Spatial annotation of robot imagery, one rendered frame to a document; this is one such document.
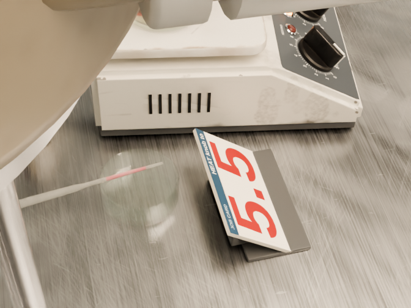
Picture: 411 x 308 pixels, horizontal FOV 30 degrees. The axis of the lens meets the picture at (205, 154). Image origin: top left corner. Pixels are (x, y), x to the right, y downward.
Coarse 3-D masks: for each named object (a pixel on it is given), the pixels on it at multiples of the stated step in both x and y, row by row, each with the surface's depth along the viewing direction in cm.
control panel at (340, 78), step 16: (272, 16) 57; (288, 16) 59; (288, 32) 57; (304, 32) 59; (336, 32) 62; (288, 48) 56; (288, 64) 55; (304, 64) 56; (320, 80) 56; (336, 80) 57; (352, 80) 58; (352, 96) 57
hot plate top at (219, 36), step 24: (216, 24) 53; (240, 24) 53; (264, 24) 54; (120, 48) 52; (144, 48) 52; (168, 48) 52; (192, 48) 52; (216, 48) 52; (240, 48) 52; (264, 48) 53
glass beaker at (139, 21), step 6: (138, 12) 52; (138, 18) 52; (138, 24) 52; (144, 24) 52; (150, 30) 52; (156, 30) 52; (162, 30) 52; (168, 30) 52; (174, 30) 52; (180, 30) 53
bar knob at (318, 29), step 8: (312, 32) 57; (320, 32) 56; (304, 40) 57; (312, 40) 57; (320, 40) 56; (328, 40) 56; (304, 48) 57; (312, 48) 57; (320, 48) 57; (328, 48) 56; (336, 48) 56; (304, 56) 56; (312, 56) 56; (320, 56) 57; (328, 56) 56; (336, 56) 56; (344, 56) 56; (312, 64) 56; (320, 64) 56; (328, 64) 57; (336, 64) 57
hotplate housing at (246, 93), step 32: (128, 64) 53; (160, 64) 53; (192, 64) 53; (224, 64) 53; (256, 64) 54; (96, 96) 55; (128, 96) 54; (160, 96) 54; (192, 96) 55; (224, 96) 55; (256, 96) 55; (288, 96) 55; (320, 96) 56; (128, 128) 57; (160, 128) 58; (192, 128) 58; (224, 128) 58; (256, 128) 58; (288, 128) 59
